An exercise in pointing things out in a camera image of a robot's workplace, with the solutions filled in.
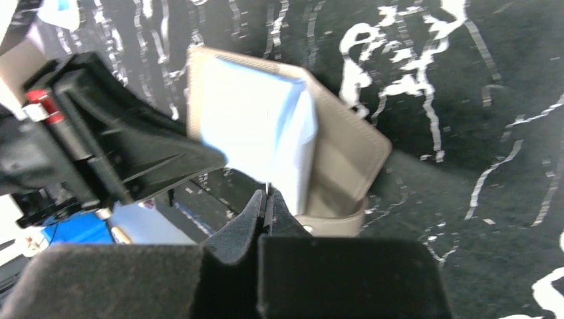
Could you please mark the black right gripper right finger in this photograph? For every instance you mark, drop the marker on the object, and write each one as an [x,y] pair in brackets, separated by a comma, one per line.
[300,275]

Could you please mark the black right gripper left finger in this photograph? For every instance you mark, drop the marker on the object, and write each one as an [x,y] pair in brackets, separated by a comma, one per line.
[215,279]

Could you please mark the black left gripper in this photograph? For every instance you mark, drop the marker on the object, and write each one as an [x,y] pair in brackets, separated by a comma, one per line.
[94,143]

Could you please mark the white blue blister pack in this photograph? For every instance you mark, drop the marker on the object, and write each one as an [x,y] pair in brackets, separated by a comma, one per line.
[61,13]

